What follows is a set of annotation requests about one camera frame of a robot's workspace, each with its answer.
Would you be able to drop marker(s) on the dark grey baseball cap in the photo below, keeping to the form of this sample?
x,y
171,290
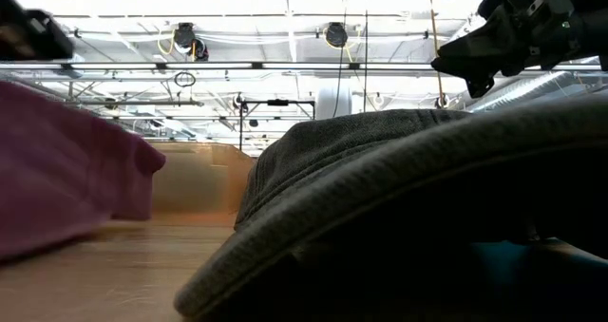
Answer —
x,y
380,179

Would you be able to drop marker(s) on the orange plastic bin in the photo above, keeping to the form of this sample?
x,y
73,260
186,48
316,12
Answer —
x,y
199,179

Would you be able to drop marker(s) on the silver ventilation duct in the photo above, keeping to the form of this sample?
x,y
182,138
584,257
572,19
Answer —
x,y
522,90

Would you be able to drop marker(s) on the maroon baseball cap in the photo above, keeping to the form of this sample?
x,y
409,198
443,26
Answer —
x,y
62,170

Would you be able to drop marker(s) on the long ceiling light rail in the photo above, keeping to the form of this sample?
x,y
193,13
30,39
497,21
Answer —
x,y
214,66

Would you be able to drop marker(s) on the black metal stand frame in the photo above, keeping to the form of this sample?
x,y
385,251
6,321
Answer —
x,y
278,102

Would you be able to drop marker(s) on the white building column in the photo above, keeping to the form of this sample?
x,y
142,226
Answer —
x,y
332,103

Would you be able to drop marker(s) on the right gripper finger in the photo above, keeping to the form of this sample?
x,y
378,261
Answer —
x,y
480,84
484,46

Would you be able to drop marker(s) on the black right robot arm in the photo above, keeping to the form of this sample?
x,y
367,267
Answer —
x,y
598,37

